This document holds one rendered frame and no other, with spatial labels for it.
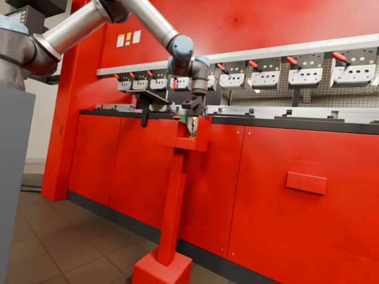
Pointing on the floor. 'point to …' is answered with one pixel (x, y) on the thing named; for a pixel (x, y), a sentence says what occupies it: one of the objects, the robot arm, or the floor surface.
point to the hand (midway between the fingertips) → (192, 133)
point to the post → (295, 97)
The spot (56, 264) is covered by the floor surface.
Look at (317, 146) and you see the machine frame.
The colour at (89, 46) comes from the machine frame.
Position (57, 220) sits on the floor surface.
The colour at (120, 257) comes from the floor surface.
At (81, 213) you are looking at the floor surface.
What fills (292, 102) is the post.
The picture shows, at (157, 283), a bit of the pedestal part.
